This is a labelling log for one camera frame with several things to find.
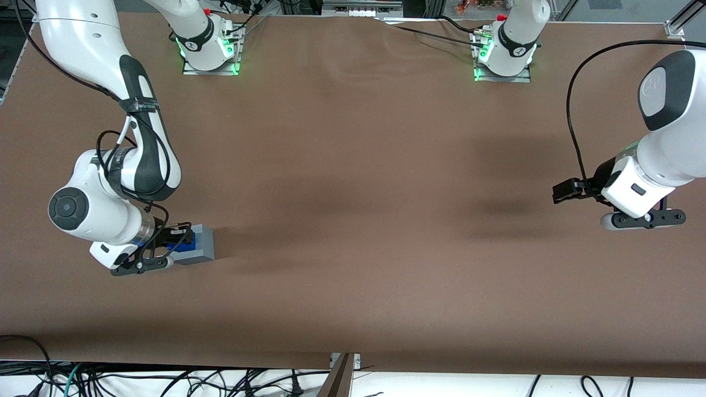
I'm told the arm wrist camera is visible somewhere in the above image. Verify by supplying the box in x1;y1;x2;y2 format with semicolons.
600;208;687;231
110;255;175;277

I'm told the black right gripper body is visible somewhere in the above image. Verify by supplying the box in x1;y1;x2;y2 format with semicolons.
141;219;173;260

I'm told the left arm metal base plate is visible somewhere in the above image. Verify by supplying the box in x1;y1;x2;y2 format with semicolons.
472;30;532;83

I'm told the diagonal aluminium profile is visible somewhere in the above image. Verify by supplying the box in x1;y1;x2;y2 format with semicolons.
667;0;706;28

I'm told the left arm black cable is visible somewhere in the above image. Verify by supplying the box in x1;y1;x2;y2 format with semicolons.
566;40;687;191

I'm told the gray square base block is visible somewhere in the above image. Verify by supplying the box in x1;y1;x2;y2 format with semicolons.
175;224;215;266

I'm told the black looped floor cable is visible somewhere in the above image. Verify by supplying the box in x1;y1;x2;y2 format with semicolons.
0;335;54;397

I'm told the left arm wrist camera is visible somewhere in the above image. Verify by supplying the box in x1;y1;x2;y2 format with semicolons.
600;208;687;231

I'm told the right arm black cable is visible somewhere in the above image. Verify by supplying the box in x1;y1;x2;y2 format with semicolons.
14;0;173;260

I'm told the teal cable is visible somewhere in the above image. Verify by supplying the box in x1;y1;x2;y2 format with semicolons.
54;361;84;397

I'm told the short black table cable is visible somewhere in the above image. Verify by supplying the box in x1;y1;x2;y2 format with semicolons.
437;15;478;34

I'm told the diagonal gray beam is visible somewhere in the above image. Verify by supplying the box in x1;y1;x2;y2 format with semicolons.
317;353;354;397

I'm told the white background device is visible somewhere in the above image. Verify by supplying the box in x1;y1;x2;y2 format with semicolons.
322;0;404;18

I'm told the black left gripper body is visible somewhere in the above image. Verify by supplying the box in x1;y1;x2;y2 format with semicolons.
589;156;630;202

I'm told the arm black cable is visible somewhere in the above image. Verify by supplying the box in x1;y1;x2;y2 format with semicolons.
14;0;173;260
566;40;687;191

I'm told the aluminium table edge rail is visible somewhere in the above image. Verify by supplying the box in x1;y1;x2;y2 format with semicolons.
0;22;39;105

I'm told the blue plastic part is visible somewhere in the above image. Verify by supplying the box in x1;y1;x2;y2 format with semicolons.
171;230;196;255

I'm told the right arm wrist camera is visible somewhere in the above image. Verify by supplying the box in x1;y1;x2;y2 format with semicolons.
110;255;175;277

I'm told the brown table cover sheet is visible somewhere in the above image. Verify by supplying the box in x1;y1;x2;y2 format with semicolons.
0;10;706;379

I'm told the long black table cable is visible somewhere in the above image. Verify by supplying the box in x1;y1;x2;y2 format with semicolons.
383;22;489;48

